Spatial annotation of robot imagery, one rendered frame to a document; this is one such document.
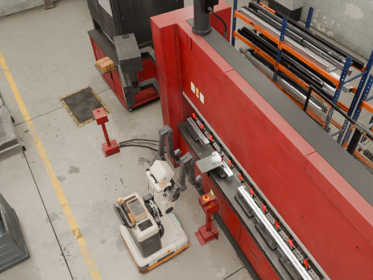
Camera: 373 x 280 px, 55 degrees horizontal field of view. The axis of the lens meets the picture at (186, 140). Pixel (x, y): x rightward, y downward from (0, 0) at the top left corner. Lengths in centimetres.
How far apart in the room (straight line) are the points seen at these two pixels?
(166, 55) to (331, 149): 211
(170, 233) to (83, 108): 304
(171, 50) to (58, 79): 380
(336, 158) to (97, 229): 332
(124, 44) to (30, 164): 262
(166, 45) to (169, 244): 226
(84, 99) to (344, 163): 505
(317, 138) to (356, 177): 38
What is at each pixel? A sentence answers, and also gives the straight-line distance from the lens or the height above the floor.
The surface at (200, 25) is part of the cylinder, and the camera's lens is 361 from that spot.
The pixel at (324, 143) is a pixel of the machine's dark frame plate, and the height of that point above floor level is 230.
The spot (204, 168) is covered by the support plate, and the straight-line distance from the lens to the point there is 404.
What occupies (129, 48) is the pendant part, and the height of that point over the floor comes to 195.
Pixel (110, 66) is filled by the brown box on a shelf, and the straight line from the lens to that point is 554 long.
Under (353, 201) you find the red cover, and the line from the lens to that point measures 243.
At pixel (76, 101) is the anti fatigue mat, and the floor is 1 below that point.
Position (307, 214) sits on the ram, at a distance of 291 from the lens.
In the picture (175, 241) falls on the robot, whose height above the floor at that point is 28.
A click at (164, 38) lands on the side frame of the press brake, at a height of 217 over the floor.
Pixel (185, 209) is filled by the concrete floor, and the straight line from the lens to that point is 492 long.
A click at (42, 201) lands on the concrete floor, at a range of 548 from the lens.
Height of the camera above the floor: 420
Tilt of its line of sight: 48 degrees down
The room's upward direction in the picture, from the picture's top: 4 degrees counter-clockwise
